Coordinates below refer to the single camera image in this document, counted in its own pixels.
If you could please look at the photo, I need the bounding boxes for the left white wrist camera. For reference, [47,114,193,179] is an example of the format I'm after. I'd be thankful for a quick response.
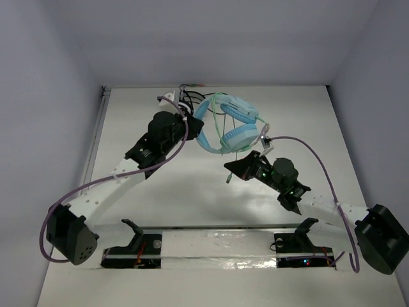
[157,90,176,109]

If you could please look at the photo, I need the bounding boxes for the green headphone cable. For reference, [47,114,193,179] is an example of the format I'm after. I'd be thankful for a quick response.
[210,92,272,184]

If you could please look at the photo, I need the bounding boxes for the light blue headphones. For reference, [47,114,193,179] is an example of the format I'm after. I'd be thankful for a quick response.
[194,93,260,155]

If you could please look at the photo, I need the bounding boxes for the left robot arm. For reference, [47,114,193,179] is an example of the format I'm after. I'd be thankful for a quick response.
[40,111,204,265]

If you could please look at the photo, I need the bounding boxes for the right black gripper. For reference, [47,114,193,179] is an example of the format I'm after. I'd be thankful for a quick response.
[224,150,284,193]

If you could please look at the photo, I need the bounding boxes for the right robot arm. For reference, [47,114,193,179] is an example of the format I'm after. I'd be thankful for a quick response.
[224,151,408,275]

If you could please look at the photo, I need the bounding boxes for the silver taped base cover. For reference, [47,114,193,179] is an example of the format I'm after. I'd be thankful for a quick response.
[160,229,277,270]

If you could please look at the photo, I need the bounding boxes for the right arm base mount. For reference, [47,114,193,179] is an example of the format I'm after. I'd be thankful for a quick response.
[270,218,336,269]

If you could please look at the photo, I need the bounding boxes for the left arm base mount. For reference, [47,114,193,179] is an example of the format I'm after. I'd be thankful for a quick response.
[100,219,162,269]

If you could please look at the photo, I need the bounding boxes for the metal rail left edge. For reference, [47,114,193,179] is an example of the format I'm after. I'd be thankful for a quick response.
[66,86,112,230]

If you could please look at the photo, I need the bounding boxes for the black white headphones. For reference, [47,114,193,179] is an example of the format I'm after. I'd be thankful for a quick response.
[178,90,206,115]

